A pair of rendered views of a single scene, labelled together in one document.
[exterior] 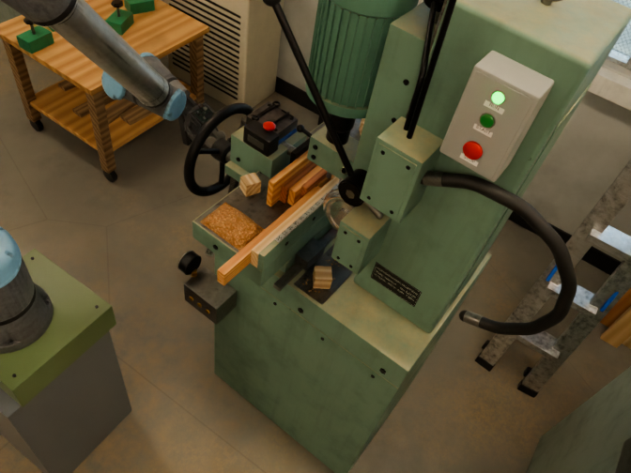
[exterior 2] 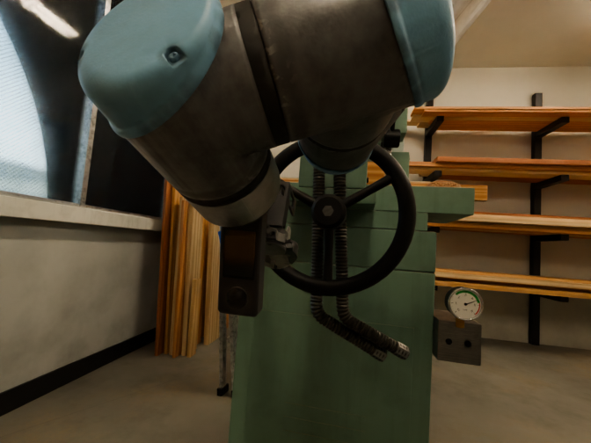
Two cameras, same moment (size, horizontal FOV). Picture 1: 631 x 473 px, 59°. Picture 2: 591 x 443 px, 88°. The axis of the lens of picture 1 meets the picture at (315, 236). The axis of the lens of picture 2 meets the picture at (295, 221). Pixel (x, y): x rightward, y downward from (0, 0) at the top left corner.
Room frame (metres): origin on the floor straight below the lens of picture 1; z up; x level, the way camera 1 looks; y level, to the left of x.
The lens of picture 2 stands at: (1.34, 0.80, 0.75)
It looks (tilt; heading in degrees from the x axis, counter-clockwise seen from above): 4 degrees up; 254
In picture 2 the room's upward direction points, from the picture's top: 4 degrees clockwise
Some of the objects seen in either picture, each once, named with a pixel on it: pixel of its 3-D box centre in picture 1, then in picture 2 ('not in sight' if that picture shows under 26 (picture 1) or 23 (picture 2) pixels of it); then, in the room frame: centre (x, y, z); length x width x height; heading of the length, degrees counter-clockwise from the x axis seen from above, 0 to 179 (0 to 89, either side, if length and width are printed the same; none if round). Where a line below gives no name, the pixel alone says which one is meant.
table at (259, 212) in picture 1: (292, 176); (336, 199); (1.04, 0.09, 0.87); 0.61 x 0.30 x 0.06; 153
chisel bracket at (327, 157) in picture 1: (340, 158); not in sight; (0.97, -0.02, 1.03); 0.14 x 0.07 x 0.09; 63
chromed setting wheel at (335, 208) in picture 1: (347, 214); not in sight; (0.81, -0.06, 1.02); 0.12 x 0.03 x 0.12; 63
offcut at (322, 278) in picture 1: (322, 277); not in sight; (0.78, -0.04, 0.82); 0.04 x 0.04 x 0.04; 12
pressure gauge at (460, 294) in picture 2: (191, 266); (462, 307); (0.85, 0.31, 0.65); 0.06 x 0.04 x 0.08; 153
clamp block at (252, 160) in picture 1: (268, 147); (334, 174); (1.07, 0.17, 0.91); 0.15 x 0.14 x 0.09; 153
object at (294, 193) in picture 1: (315, 177); not in sight; (0.99, 0.03, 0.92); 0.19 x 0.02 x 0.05; 153
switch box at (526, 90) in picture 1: (492, 118); not in sight; (0.71, -0.22, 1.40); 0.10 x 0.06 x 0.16; 63
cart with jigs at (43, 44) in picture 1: (111, 69); not in sight; (2.01, 1.05, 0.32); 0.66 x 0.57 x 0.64; 155
